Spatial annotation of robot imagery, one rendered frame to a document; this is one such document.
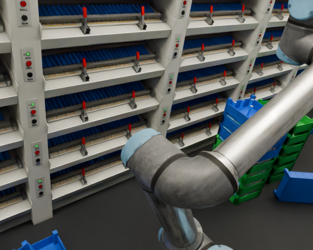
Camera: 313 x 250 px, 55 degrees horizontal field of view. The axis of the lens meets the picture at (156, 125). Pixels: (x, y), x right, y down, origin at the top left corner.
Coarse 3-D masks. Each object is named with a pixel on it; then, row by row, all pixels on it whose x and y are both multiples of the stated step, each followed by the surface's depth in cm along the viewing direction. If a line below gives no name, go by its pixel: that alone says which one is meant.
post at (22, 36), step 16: (0, 0) 95; (32, 0) 95; (16, 16) 94; (32, 16) 97; (16, 32) 96; (32, 32) 99; (16, 48) 99; (16, 64) 101; (16, 80) 104; (32, 96) 111; (16, 112) 115; (32, 128) 118; (32, 160) 126; (48, 160) 131; (32, 176) 130; (48, 176) 136; (32, 192) 135; (48, 192) 141; (32, 208) 139; (48, 208) 146
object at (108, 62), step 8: (144, 56) 144; (152, 56) 147; (72, 64) 123; (80, 64) 125; (88, 64) 127; (96, 64) 129; (104, 64) 132; (112, 64) 135; (120, 64) 136; (128, 64) 138; (48, 72) 117; (56, 72) 120
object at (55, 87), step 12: (60, 48) 126; (156, 48) 149; (156, 60) 148; (72, 72) 124; (96, 72) 129; (108, 72) 132; (120, 72) 135; (132, 72) 138; (144, 72) 141; (156, 72) 146; (48, 84) 115; (60, 84) 118; (72, 84) 120; (84, 84) 123; (96, 84) 127; (108, 84) 132; (48, 96) 117
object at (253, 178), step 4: (264, 172) 171; (268, 172) 173; (244, 176) 164; (248, 176) 164; (252, 176) 167; (256, 176) 169; (260, 176) 171; (264, 176) 173; (240, 180) 168; (244, 180) 165; (248, 180) 167; (252, 180) 169; (256, 180) 171; (244, 184) 167
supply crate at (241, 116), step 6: (252, 96) 174; (228, 102) 167; (240, 102) 174; (246, 102) 176; (258, 102) 173; (228, 108) 168; (234, 108) 163; (246, 108) 176; (258, 108) 174; (234, 114) 164; (240, 114) 160; (246, 114) 170; (252, 114) 171; (240, 120) 160; (246, 120) 157
